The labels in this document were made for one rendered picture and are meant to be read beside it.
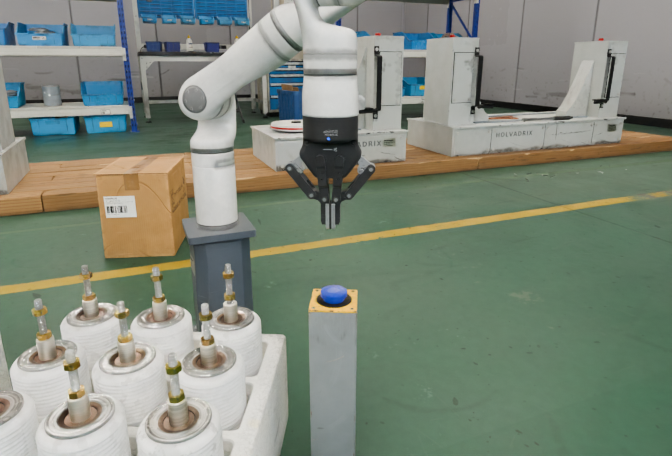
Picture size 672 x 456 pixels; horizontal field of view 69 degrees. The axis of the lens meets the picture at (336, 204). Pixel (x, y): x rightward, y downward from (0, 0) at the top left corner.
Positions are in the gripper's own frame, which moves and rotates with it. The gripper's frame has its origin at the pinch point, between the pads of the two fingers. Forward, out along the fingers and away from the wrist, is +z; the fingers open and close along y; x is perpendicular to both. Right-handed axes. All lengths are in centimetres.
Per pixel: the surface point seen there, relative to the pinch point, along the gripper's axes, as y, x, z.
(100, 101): -246, 390, 16
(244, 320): -14.4, 3.8, 19.5
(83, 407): -27.8, -19.6, 18.0
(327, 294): -0.4, -1.1, 11.9
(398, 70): 23, 231, -16
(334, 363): 0.7, -3.1, 22.2
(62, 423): -30.0, -20.6, 19.6
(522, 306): 49, 60, 45
